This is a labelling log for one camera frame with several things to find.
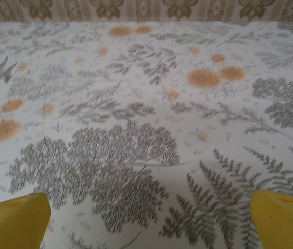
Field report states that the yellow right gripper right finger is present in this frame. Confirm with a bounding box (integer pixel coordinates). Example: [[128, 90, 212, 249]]
[[249, 189, 293, 249]]

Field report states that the floral tablecloth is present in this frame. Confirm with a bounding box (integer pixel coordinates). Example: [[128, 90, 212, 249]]
[[0, 20, 293, 249]]

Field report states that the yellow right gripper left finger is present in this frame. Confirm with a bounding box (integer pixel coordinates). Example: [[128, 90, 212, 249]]
[[0, 192, 51, 249]]

